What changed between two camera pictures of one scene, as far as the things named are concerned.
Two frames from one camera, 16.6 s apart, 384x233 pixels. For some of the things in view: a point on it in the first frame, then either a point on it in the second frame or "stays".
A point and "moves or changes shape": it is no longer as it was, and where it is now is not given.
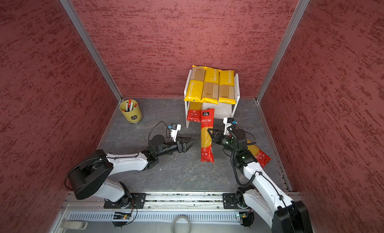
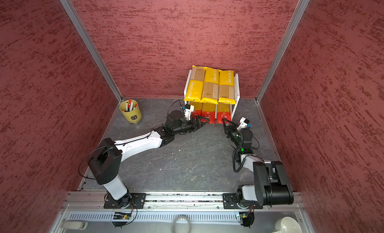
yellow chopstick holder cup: [130, 109] stays
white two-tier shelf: [221, 111] stays
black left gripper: [186, 141] → [199, 125]
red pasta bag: [260, 155] moves or changes shape
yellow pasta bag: [210, 94] stays
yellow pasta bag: [196, 84] stays
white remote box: [75, 224] stays
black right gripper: [216, 139] → [226, 127]
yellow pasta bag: [226, 87] stays
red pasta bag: [207, 118] → [208, 108]
